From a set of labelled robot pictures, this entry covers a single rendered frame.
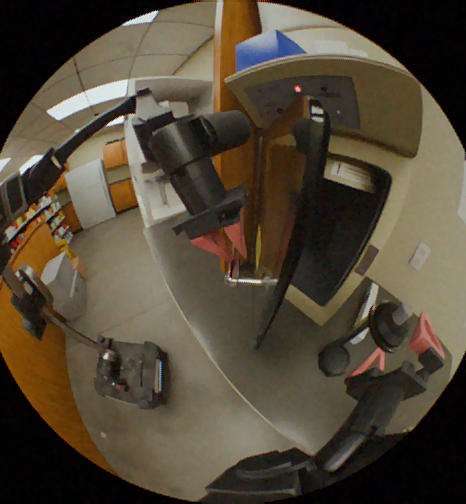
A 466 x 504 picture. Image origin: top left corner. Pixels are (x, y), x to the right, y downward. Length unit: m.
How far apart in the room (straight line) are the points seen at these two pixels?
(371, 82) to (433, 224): 0.64
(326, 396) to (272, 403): 0.14
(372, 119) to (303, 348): 0.50
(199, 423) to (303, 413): 1.05
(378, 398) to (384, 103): 0.31
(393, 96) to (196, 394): 1.55
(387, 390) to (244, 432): 1.27
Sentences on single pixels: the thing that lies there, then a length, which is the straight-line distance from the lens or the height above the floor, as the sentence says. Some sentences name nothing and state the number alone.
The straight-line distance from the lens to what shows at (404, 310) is 0.30.
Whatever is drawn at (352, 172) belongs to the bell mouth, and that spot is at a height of 1.34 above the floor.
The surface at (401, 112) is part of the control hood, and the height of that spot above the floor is 1.45.
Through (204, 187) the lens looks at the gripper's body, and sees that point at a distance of 0.17.
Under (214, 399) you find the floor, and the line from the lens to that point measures 1.36.
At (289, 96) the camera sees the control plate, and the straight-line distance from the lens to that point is 0.30.
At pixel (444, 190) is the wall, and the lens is 0.80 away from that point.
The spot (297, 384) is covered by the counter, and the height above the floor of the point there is 0.94.
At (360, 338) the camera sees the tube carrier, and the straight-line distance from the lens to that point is 0.33.
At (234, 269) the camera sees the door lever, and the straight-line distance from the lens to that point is 0.20.
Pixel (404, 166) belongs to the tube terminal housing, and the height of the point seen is 1.39.
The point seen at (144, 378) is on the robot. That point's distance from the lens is 1.27.
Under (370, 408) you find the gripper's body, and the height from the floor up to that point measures 1.21.
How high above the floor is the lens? 1.35
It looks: 38 degrees down
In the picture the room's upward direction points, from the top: straight up
